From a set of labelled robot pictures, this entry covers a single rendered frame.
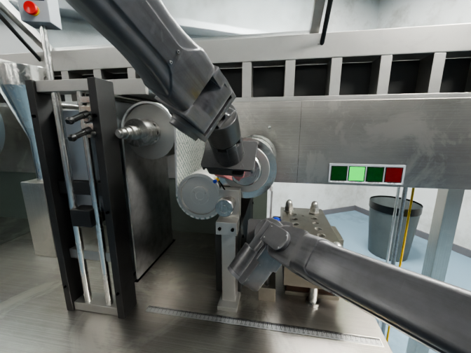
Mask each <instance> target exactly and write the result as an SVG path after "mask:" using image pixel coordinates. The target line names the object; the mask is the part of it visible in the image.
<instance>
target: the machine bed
mask: <svg viewBox="0 0 471 353"><path fill-rule="evenodd" d="M86 262H87V266H88V275H89V280H90V288H91V292H96V293H104V285H103V280H102V271H101V265H100V261H95V260H88V259H86ZM134 280H135V292H136V299H137V304H136V306H134V308H133V309H132V310H131V312H130V313H129V315H128V316H127V317H126V318H125V319H119V318H118V316H116V315H110V314H102V313H97V312H89V311H84V310H76V309H75V310H74V311H70V310H67V306H66V301H65V297H64V290H63V286H62V279H61V275H60V268H59V263H58V259H57V257H51V256H39V255H36V254H35V251H34V245H33V242H32V235H31V232H29V233H26V234H24V235H21V236H19V237H17V238H15V239H12V240H9V241H7V242H4V243H3V244H0V353H393V351H392V350H391V348H390V346H389V344H388V342H387V340H386V339H385V336H384V334H383V333H382V331H381V329H380V327H379V325H378V323H377V321H376V319H375V317H373V316H371V315H370V314H367V313H366V312H364V311H362V310H361V309H359V308H357V307H355V306H354V305H351V304H350V303H348V302H346V301H345V300H343V299H341V298H340V299H339V300H328V299H322V298H318V300H319V302H320V304H319V306H318V307H316V308H313V307H309V306H308V305H307V304H306V297H305V296H294V295H287V294H285V285H283V273H282V265H281V267H280V268H279V269H278V271H277V272H276V274H275V302H268V301H262V300H258V296H259V291H256V292H255V291H253V290H251V289H249V288H247V287H246V286H244V285H243V287H242V291H241V294H240V300H239V304H238V311H237V312H227V311H222V310H218V309H217V306H218V303H219V299H220V296H221V293H222V291H217V290H216V256H215V234H208V233H192V232H182V231H173V230H172V242H171V244H170V245H169V246H168V247H167V248H166V249H165V251H164V252H163V253H162V254H161V255H160V256H159V257H158V258H157V259H156V260H155V261H154V262H153V263H152V264H151V266H150V267H149V268H148V269H147V270H146V271H145V272H144V274H143V275H142V276H141V277H140V278H139V279H137V277H136V274H135V275H134ZM149 305H153V306H159V307H168V308H173V309H178V310H188V311H193V312H202V313H208V314H217V315H222V316H227V317H237V318H242V319H251V320H257V321H266V322H271V323H277V324H286V325H291V326H300V327H306V328H315V329H320V330H326V331H335V332H340V333H349V334H355V335H364V336H369V337H375V338H380V339H381V342H382V343H383V346H384V347H376V346H371V345H362V344H357V343H352V342H343V341H338V340H329V339H324V338H315V337H310V336H305V335H296V334H291V333H282V332H277V331H268V330H263V329H258V328H249V327H244V326H235V325H230V324H221V323H216V322H211V321H202V320H197V319H188V318H183V317H174V316H169V315H164V314H155V313H150V312H145V310H146V309H147V308H148V306H149Z"/></svg>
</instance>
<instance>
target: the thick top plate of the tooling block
mask: <svg viewBox="0 0 471 353"><path fill-rule="evenodd" d="M284 209H285V208H284V207H281V208H280V220H281V221H282V215H289V222H291V223H293V227H296V228H300V229H302V230H306V231H307V232H308V233H310V234H311V235H315V236H318V237H321V238H324V239H326V240H329V241H330V242H339V243H340V241H339V239H338V237H337V236H336V233H335V232H334V230H333V228H332V227H331V225H330V223H329V222H328V220H327V217H326V216H325V214H324V212H323V211H322V210H321V209H319V214H312V213H310V212H309V211H310V209H308V208H296V207H293V210H294V211H293V212H285V211H284ZM282 273H283V285H287V286H300V287H306V288H312V289H321V288H320V287H318V286H316V285H313V284H311V283H310V282H307V281H306V280H304V279H302V278H301V277H299V276H297V275H295V274H294V273H293V272H292V271H290V270H289V269H287V268H286V267H285V266H282Z"/></svg>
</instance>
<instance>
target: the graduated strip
mask: <svg viewBox="0 0 471 353"><path fill-rule="evenodd" d="M145 312H150V313H155V314H164V315H169V316H174V317H183V318H188V319H197V320H202V321H211V322H216V323H221V324H230V325H235V326H244V327H249V328H258V329H263V330H268V331H277V332H282V333H291V334H296V335H305V336H310V337H315V338H324V339H329V340H338V341H343V342H352V343H357V344H362V345H371V346H376V347H384V346H383V343H382V342H381V339H380V338H375V337H369V336H364V335H355V334H349V333H340V332H335V331H326V330H320V329H315V328H306V327H300V326H291V325H286V324H277V323H271V322H266V321H257V320H251V319H242V318H237V317H227V316H222V315H217V314H208V313H202V312H193V311H188V310H178V309H173V308H168V307H159V306H153V305H149V306H148V308H147V309H146V310H145Z"/></svg>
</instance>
